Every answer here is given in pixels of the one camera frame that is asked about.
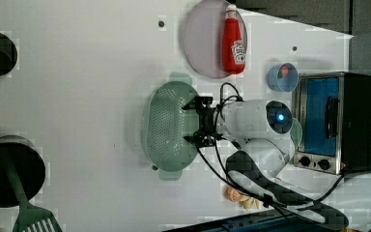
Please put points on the green slotted spatula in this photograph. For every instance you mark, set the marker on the green slotted spatula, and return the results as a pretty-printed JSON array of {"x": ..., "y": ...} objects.
[{"x": 30, "y": 218}]

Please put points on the red strawberry toy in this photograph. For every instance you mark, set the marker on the red strawberry toy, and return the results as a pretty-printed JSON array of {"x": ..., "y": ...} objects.
[{"x": 283, "y": 72}]

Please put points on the blue bowl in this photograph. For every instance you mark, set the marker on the blue bowl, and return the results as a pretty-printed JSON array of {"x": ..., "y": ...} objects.
[{"x": 287, "y": 84}]

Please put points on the green plastic strainer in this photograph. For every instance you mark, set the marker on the green plastic strainer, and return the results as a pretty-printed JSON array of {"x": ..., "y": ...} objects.
[{"x": 165, "y": 125}]

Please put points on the blue crate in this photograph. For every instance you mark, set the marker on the blue crate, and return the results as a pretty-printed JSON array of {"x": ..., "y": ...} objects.
[{"x": 254, "y": 222}]

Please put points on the red ketchup bottle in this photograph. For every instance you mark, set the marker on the red ketchup bottle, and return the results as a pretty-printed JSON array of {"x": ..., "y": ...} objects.
[{"x": 233, "y": 51}]

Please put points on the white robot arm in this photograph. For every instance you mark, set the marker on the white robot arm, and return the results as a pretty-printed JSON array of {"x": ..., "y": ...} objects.
[{"x": 260, "y": 130}]

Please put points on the peeled banana toy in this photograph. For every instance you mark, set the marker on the peeled banana toy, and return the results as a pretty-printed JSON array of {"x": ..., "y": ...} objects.
[{"x": 246, "y": 201}]

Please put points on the grey round plate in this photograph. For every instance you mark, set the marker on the grey round plate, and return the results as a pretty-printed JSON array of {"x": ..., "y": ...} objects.
[{"x": 202, "y": 37}]

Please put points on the black toaster oven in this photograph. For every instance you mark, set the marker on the black toaster oven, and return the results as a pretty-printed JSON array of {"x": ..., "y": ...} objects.
[{"x": 334, "y": 111}]

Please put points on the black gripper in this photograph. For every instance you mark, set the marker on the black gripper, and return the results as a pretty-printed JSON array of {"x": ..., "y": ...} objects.
[{"x": 206, "y": 133}]

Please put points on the black utensil holder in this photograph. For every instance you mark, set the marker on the black utensil holder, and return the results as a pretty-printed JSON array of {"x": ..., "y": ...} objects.
[{"x": 19, "y": 156}]

